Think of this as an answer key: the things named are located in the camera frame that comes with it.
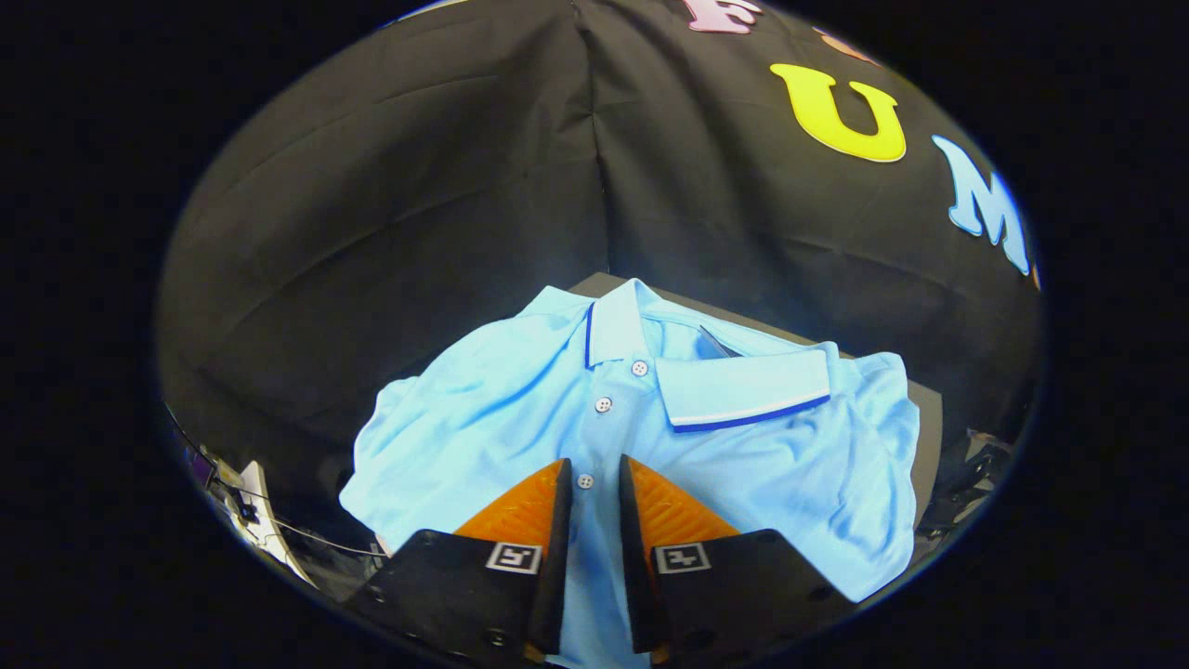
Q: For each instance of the white power strip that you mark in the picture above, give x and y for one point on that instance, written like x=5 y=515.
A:
x=255 y=506

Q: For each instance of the black backdrop cloth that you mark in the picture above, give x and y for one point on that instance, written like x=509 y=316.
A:
x=418 y=204

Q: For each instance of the grey cabinet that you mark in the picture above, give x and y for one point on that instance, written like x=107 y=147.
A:
x=927 y=437

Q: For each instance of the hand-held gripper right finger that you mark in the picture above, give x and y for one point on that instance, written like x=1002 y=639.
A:
x=725 y=595

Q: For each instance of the light blue polo shirt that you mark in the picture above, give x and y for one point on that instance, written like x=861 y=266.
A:
x=483 y=418

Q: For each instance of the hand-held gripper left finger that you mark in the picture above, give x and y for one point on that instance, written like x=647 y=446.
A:
x=483 y=595

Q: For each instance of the dark grey washing machine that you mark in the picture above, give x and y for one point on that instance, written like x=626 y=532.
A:
x=966 y=483

